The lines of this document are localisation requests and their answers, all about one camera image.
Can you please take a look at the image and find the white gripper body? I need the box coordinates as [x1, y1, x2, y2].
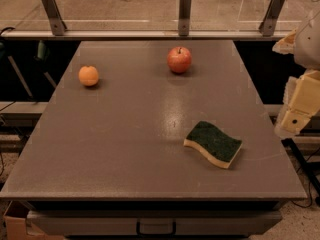
[294, 9, 320, 70]

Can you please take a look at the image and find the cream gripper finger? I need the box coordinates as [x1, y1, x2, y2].
[272, 29, 297, 55]
[275, 70, 320, 138]

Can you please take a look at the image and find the red apple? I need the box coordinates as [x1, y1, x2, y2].
[167, 46, 192, 74]

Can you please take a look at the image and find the green and yellow sponge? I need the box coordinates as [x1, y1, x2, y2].
[183, 121, 242, 169]

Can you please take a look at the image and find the orange fruit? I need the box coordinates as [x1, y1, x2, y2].
[78, 66, 99, 87]

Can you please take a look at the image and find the cardboard box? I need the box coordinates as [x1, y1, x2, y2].
[3, 201, 64, 240]

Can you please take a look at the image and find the right metal bracket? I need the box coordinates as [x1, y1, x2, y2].
[259, 0, 285, 37]

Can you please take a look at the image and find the metal bracket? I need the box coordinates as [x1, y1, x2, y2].
[178, 0, 192, 36]
[259, 0, 285, 37]
[41, 0, 67, 36]

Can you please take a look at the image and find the middle metal bracket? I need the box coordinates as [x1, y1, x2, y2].
[178, 0, 192, 36]

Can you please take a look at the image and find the metal rail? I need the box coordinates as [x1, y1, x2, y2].
[2, 30, 289, 40]

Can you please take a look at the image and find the left metal bracket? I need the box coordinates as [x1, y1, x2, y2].
[41, 0, 67, 36]

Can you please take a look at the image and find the grey drawer with handle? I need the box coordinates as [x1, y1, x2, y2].
[27, 211, 282, 237]

